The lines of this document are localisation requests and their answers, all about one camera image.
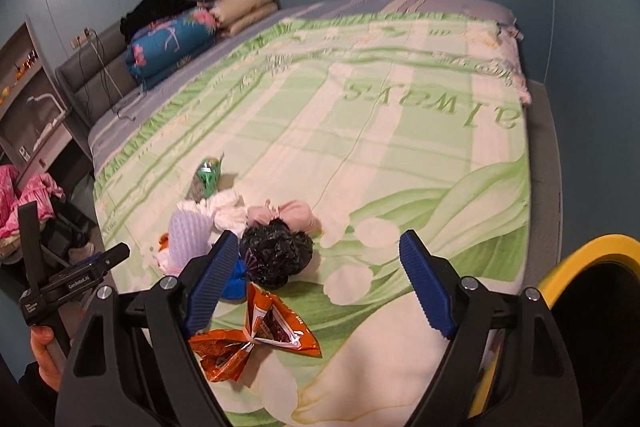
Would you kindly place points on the blue floral folded quilt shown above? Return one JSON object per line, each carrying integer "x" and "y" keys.
{"x": 170, "y": 42}

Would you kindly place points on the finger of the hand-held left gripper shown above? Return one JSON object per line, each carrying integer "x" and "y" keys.
{"x": 95, "y": 268}

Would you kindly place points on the green floral printed blanket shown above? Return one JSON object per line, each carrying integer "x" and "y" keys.
{"x": 350, "y": 132}

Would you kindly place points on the blue glove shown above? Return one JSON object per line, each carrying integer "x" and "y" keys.
{"x": 234, "y": 286}

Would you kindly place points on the orange snack packet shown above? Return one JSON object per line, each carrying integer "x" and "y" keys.
{"x": 280, "y": 322}
{"x": 220, "y": 357}

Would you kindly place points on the white ribbed plastic cup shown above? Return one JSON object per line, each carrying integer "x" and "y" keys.
{"x": 190, "y": 237}

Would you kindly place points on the black plastic bag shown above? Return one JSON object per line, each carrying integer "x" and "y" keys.
{"x": 275, "y": 252}

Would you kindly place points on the person's left forearm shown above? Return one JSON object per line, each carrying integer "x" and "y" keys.
{"x": 35, "y": 397}

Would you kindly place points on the grey upholstered bed frame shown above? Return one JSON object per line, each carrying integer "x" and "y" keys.
{"x": 100, "y": 72}

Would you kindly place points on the grey shelf unit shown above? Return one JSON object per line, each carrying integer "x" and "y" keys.
{"x": 30, "y": 117}

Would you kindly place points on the person's left hand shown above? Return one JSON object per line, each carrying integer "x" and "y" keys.
{"x": 45, "y": 357}

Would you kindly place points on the white tissue with lilac band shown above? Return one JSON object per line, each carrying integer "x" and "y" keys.
{"x": 230, "y": 212}

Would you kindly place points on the black clothing pile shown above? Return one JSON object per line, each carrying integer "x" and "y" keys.
{"x": 160, "y": 4}

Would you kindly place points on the lavender bed sheet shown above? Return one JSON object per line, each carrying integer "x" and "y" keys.
{"x": 165, "y": 87}

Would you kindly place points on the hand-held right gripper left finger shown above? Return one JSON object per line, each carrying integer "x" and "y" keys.
{"x": 215, "y": 277}

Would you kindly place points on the pink cloth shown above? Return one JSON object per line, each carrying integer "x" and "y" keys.
{"x": 35, "y": 194}

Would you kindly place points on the pink plastic bag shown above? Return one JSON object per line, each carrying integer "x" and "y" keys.
{"x": 295, "y": 214}

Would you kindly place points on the green snack wrapper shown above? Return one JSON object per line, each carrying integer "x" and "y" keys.
{"x": 207, "y": 177}

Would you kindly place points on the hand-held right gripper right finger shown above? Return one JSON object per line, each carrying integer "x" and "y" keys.
{"x": 430, "y": 282}

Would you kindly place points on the orange peel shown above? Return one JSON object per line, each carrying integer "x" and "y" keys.
{"x": 163, "y": 242}

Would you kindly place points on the wall outlet with charger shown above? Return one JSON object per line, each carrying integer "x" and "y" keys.
{"x": 80, "y": 39}

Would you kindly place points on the yellow trash bin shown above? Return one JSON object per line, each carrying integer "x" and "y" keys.
{"x": 590, "y": 252}

